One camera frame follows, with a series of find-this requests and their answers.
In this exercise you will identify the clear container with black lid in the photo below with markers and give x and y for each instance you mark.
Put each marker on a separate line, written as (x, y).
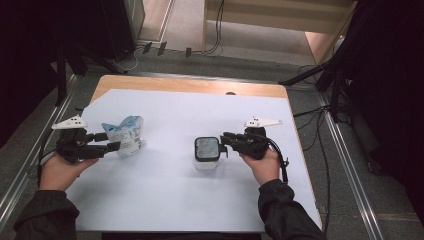
(206, 148)

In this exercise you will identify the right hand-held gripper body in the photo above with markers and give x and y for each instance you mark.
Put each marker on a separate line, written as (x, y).
(255, 143)

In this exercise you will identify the person's right hand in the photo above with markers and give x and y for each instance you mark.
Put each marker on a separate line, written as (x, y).
(265, 166)

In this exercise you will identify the wooden table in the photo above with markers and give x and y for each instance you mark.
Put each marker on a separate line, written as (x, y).
(190, 85)

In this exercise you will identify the black tripod stand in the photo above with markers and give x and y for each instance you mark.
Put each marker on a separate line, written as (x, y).
(61, 76)
(335, 90)

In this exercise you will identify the black curtain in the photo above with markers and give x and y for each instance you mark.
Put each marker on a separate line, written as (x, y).
(26, 50)
(396, 83)

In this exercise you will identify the white and blue plastic bag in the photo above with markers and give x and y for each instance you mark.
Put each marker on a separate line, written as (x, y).
(125, 135)

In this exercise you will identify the small black floor block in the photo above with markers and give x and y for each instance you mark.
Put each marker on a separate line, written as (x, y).
(146, 47)
(161, 48)
(188, 52)

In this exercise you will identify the metal floor rail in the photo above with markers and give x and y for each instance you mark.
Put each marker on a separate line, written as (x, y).
(33, 143)
(346, 166)

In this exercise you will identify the white paper sheet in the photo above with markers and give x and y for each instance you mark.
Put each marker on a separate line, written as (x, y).
(166, 200)

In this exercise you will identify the person's left hand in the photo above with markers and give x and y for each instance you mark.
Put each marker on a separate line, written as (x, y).
(56, 173)

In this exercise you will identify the light wooden shelf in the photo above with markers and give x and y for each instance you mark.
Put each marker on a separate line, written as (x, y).
(266, 16)

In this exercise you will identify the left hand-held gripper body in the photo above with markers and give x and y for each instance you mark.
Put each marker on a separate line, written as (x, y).
(76, 146)

